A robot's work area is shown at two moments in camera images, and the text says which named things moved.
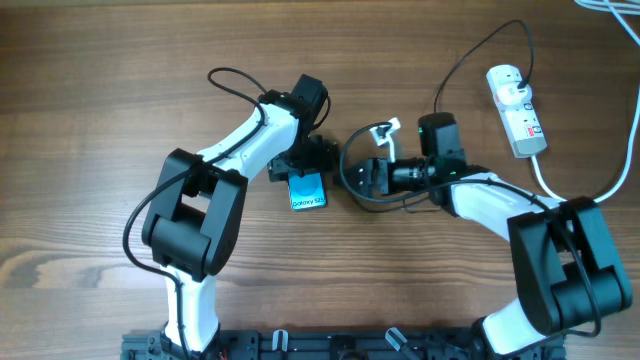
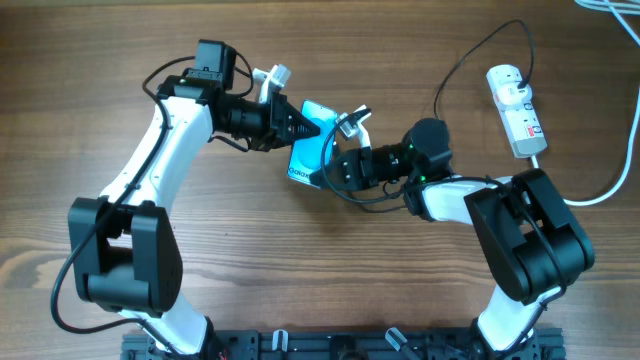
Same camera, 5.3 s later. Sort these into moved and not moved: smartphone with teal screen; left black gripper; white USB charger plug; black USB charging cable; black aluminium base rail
Moved: smartphone with teal screen; left black gripper
Not moved: black aluminium base rail; black USB charging cable; white USB charger plug
